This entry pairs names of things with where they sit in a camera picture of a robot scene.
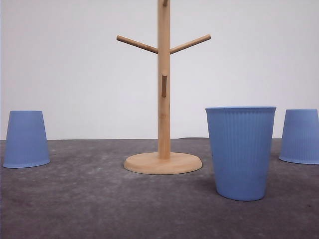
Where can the wooden mug tree stand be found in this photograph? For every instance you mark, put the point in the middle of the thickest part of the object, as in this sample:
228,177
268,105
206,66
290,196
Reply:
164,162

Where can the blue ribbed cup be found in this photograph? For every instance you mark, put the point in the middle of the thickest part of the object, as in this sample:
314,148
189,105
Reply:
26,143
241,139
300,136

